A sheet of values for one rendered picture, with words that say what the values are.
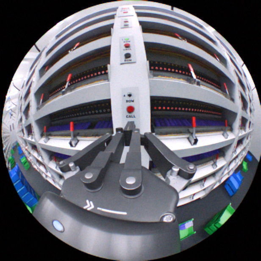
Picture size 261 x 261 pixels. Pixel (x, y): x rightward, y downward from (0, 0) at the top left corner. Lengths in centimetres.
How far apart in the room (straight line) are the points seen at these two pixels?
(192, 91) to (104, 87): 24
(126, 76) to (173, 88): 12
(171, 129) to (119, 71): 24
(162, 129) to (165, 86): 15
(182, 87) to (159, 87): 7
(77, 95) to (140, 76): 19
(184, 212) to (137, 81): 96
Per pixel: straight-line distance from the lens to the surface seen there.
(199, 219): 98
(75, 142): 35
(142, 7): 90
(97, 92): 24
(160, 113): 40
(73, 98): 29
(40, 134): 72
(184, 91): 26
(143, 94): 21
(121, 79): 22
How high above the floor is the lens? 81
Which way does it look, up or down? 18 degrees down
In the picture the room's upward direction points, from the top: 3 degrees counter-clockwise
